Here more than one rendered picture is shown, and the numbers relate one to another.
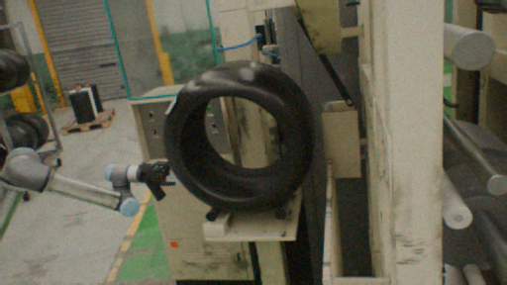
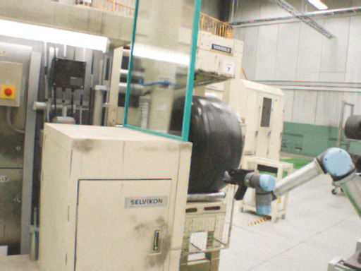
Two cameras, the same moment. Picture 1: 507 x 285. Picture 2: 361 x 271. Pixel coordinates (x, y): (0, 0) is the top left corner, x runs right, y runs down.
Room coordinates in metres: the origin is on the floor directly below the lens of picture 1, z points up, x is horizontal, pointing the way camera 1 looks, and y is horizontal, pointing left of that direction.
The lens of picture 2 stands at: (3.01, 1.43, 1.37)
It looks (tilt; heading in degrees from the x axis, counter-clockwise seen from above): 4 degrees down; 225
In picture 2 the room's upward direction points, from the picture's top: 6 degrees clockwise
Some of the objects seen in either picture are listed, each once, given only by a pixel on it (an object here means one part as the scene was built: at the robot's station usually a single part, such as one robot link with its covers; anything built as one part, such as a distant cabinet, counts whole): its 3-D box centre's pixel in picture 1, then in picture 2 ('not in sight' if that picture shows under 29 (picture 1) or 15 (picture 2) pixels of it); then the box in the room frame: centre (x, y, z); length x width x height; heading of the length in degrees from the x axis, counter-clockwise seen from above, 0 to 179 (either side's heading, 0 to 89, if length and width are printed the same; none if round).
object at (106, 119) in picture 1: (86, 105); not in sight; (7.74, 3.10, 0.38); 1.20 x 0.80 x 0.76; 9
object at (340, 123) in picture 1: (341, 139); not in sight; (1.67, -0.39, 1.05); 0.20 x 0.15 x 0.30; 166
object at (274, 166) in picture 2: not in sight; (265, 188); (-1.24, -1.05, 0.40); 0.60 x 0.35 x 0.80; 91
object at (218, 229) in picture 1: (225, 209); (197, 207); (1.58, 0.17, 0.83); 0.36 x 0.09 x 0.06; 166
